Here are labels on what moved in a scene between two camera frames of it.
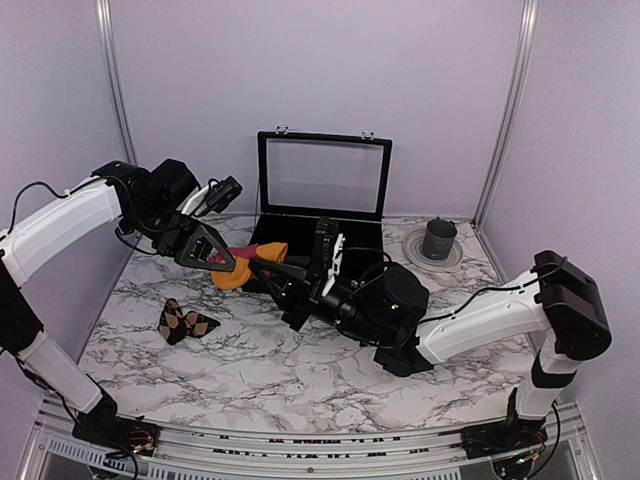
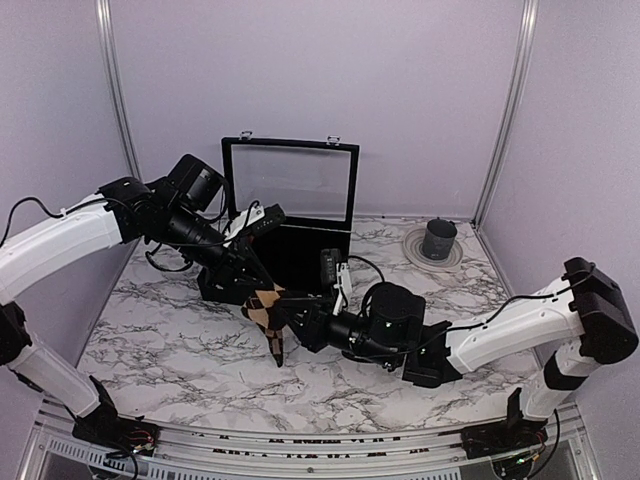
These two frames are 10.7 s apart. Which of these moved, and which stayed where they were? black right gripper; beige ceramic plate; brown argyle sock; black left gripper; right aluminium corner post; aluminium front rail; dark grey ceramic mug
Moved: brown argyle sock; black left gripper; black right gripper
Stayed: right aluminium corner post; dark grey ceramic mug; beige ceramic plate; aluminium front rail
